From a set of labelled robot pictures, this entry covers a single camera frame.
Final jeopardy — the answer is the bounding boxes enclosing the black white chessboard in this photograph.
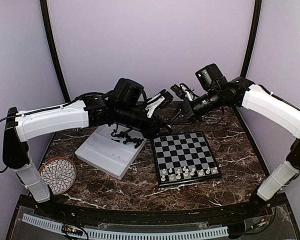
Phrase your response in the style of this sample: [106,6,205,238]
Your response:
[151,131,222,187]

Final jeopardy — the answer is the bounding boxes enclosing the white plastic divided tray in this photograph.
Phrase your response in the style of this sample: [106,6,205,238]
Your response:
[75,124,147,180]

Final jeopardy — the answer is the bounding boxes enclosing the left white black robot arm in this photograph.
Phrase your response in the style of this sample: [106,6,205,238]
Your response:
[0,78,173,218]

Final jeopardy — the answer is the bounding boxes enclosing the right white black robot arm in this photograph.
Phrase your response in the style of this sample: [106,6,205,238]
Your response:
[168,63,300,217]

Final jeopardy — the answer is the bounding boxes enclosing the pile of black chess pieces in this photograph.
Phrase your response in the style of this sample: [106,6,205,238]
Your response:
[110,131,144,149]

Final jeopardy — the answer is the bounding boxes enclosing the floral patterned ceramic plate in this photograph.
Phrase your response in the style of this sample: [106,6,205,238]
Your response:
[39,157,77,196]

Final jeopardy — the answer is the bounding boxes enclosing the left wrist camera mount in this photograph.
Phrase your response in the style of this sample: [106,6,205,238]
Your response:
[145,89,174,118]

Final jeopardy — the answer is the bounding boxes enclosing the black front rail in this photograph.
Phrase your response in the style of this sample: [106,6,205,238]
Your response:
[17,193,289,226]

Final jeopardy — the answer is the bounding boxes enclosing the right black frame post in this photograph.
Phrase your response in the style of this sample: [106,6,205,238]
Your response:
[240,0,262,78]

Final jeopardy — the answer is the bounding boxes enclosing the black frame post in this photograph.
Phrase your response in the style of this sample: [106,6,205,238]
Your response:
[240,0,262,78]
[39,0,71,102]

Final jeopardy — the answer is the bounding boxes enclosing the white slotted cable duct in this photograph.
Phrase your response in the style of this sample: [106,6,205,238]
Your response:
[21,213,229,240]

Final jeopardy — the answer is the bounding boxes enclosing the left black frame post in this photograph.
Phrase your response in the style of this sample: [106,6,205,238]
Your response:
[39,0,71,102]

